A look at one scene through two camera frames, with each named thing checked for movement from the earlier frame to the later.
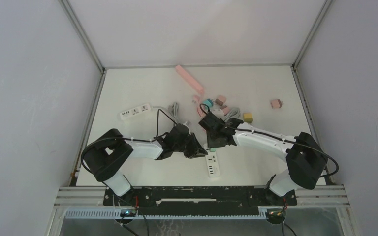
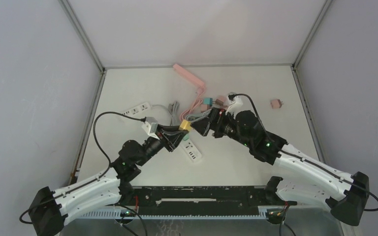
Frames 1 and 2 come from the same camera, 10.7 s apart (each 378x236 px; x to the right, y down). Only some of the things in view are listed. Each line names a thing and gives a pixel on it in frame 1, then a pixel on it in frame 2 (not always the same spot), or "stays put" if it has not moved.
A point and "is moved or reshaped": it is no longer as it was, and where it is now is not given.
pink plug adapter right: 276,103 stays put
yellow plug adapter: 248,117 is moved or reshaped
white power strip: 135,111 stays put
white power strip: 212,163 is moved or reshaped
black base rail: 204,200 stays put
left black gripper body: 191,149 → 160,131
